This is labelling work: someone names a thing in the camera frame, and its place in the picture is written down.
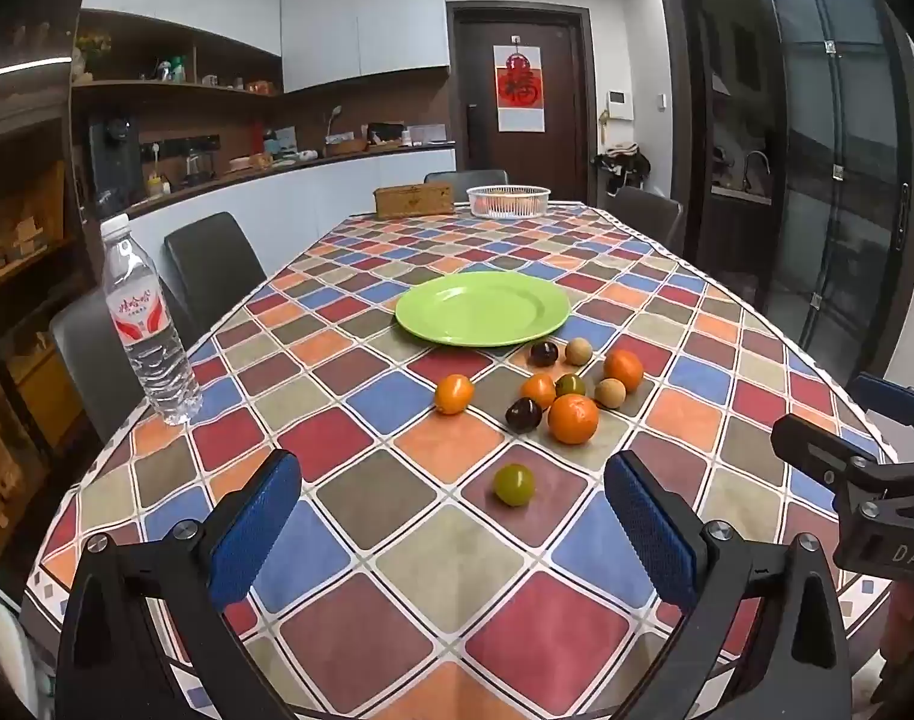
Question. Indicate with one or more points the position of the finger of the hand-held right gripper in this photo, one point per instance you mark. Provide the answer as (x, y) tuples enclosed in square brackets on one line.
[(809, 446), (880, 394)]

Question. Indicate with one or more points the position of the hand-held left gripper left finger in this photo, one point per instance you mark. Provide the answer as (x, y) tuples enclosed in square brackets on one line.
[(254, 532)]

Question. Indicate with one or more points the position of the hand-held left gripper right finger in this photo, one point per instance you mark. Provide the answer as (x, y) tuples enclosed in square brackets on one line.
[(652, 532)]

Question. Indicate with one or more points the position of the large orange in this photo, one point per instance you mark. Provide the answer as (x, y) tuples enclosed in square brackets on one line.
[(573, 418)]

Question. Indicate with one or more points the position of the brown longan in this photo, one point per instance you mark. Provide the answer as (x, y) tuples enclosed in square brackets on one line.
[(578, 351), (610, 393)]

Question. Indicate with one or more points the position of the green plum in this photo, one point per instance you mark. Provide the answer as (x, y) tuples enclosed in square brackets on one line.
[(571, 387), (514, 484)]

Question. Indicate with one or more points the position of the round orange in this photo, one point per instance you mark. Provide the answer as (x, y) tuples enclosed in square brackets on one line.
[(623, 369)]

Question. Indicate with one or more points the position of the dark purple plum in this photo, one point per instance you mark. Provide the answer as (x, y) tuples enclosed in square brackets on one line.
[(523, 415), (544, 353)]

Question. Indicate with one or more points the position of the small orange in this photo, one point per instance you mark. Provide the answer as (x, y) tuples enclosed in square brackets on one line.
[(538, 390)]

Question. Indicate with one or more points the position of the oval orange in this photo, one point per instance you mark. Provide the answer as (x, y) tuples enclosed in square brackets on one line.
[(454, 394)]

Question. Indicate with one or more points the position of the green plate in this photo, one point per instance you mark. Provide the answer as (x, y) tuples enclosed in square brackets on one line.
[(479, 307)]

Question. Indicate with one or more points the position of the person's right hand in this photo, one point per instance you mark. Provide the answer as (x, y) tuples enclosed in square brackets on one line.
[(895, 622)]

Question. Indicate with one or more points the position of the checkered tablecloth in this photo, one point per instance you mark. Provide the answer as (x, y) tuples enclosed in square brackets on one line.
[(397, 562)]

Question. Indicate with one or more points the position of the clear water bottle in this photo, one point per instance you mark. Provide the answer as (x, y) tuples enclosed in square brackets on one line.
[(145, 345)]

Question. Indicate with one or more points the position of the dark leather chair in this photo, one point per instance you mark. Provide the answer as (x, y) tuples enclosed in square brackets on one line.
[(648, 214), (213, 270), (464, 178), (96, 360)]

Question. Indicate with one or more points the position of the glass sliding door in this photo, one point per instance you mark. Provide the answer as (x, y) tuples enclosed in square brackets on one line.
[(832, 165)]

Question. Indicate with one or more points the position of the kitchen faucet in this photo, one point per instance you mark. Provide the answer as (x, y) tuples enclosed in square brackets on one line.
[(757, 161)]

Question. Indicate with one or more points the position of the pile of clothes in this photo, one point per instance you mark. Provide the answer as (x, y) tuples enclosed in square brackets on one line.
[(622, 165)]

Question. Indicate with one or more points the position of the white kitchen counter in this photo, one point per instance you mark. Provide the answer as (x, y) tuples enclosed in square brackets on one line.
[(299, 195)]

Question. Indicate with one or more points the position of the white plastic basket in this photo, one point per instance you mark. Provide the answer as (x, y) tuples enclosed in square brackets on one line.
[(508, 202)]

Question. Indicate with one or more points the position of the yellow bottle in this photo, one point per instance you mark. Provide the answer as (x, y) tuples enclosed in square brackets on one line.
[(155, 186)]

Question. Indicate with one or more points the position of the woven brown box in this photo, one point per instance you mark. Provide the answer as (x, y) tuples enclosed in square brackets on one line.
[(413, 201)]

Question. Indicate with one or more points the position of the white intercom panel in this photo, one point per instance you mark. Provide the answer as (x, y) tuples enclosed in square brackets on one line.
[(617, 105)]

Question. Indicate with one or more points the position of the black water dispenser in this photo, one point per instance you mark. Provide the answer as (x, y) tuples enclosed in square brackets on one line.
[(114, 161)]

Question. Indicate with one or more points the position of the wicker basket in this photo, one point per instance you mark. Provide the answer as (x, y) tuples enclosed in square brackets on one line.
[(348, 146)]

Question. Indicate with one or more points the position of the white desk lamp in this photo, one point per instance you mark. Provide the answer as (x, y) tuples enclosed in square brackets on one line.
[(335, 114)]

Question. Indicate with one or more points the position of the dark wooden door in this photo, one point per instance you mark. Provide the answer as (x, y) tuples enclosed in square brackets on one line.
[(562, 90)]

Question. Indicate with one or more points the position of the red and white door poster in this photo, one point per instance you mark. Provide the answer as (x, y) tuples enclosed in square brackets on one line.
[(517, 86)]

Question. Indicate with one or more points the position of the wooden wall shelf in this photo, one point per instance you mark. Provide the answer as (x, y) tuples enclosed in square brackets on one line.
[(164, 86)]

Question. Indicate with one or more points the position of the white wall cabinets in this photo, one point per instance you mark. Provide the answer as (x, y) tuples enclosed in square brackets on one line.
[(322, 15)]

